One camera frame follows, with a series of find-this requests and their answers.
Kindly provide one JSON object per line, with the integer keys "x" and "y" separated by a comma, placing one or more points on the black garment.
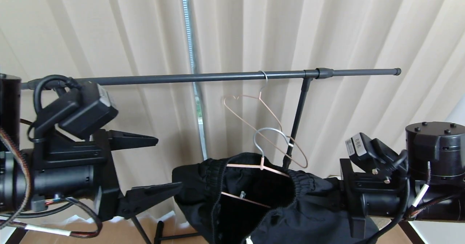
{"x": 319, "y": 207}

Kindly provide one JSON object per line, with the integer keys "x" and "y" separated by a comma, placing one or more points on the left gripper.
{"x": 65, "y": 182}

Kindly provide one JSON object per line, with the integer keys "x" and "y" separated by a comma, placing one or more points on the pink clothes hanger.
{"x": 262, "y": 161}
{"x": 262, "y": 77}

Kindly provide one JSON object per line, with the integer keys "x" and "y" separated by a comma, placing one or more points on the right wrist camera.
{"x": 363, "y": 147}

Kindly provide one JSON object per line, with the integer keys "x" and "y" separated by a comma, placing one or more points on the beige curtain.
{"x": 91, "y": 26}

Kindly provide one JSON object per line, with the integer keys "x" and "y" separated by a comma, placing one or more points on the black clothes rack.
{"x": 181, "y": 78}

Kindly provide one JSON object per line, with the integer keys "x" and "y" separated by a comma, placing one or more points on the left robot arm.
{"x": 11, "y": 109}

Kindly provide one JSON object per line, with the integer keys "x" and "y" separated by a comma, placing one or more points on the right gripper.
{"x": 381, "y": 202}

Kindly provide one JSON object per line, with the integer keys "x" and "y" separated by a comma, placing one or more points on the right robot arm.
{"x": 436, "y": 146}

